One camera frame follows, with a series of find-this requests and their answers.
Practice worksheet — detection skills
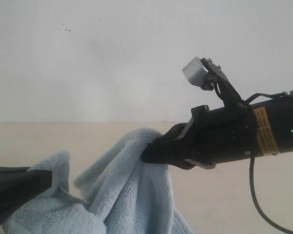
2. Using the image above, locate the black right camera cable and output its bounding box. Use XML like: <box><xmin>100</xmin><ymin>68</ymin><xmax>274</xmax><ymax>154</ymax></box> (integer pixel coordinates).
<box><xmin>250</xmin><ymin>156</ymin><xmax>293</xmax><ymax>234</ymax></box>

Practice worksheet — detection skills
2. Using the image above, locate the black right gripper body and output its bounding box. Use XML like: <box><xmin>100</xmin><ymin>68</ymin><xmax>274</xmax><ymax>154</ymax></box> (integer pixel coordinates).
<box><xmin>182</xmin><ymin>105</ymin><xmax>261</xmax><ymax>169</ymax></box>

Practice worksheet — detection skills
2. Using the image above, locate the light blue fleece towel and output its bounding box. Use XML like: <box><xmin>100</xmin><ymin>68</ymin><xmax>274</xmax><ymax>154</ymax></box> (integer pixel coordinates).
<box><xmin>2</xmin><ymin>128</ymin><xmax>192</xmax><ymax>234</ymax></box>

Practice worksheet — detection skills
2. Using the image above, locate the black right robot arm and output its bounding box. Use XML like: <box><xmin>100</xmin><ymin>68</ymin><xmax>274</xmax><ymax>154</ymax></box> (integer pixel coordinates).
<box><xmin>142</xmin><ymin>95</ymin><xmax>293</xmax><ymax>170</ymax></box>

